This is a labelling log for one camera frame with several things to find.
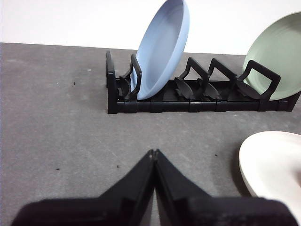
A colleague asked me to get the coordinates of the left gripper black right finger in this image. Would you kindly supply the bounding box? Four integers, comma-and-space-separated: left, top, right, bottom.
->
154, 149, 297, 226

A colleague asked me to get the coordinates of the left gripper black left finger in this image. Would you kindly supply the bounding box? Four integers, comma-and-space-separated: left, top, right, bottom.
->
10, 149, 155, 226

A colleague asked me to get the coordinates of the cream yellow plate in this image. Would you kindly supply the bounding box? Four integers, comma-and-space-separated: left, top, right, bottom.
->
238, 131, 301, 201

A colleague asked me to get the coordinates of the black plate rack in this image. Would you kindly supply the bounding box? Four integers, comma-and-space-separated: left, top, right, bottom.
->
105, 50, 301, 115

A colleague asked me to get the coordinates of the blue plate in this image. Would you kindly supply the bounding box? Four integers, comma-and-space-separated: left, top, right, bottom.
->
135, 0, 190, 100

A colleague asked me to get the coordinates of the pale green plate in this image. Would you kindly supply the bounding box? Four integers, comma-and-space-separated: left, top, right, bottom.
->
242, 11, 301, 102

